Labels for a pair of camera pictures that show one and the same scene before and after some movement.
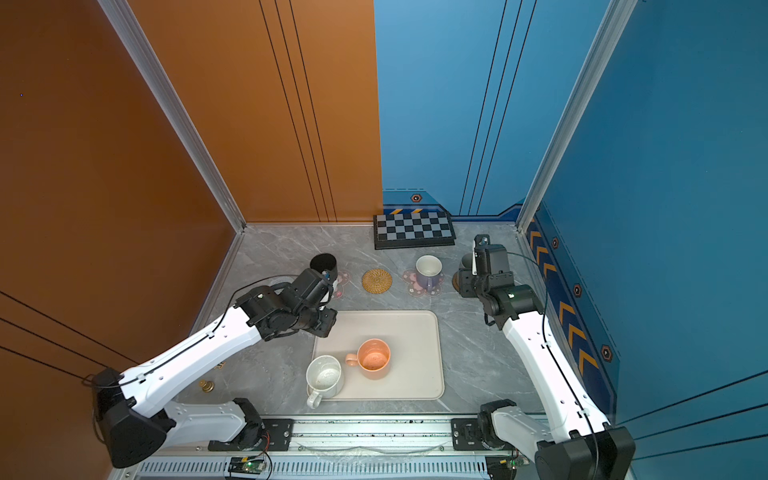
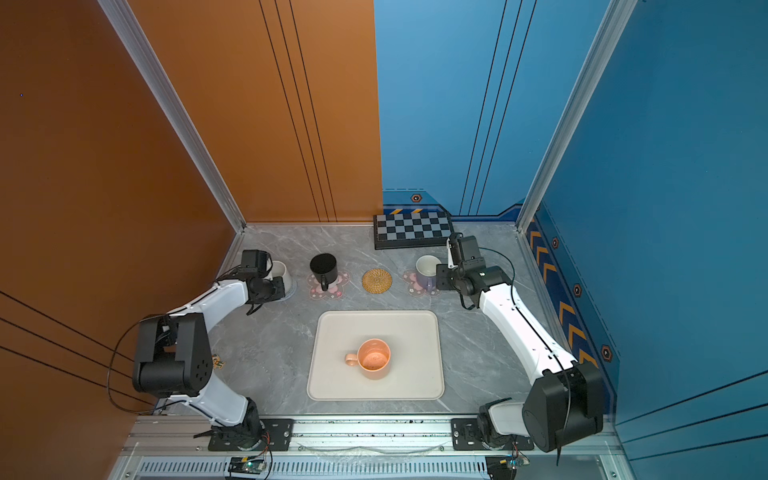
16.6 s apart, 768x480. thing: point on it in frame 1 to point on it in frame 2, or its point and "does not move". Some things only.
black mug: x=323 y=262 does not move
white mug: x=324 y=378 to x=278 y=269
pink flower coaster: x=417 y=290 does not move
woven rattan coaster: x=377 y=281 does not move
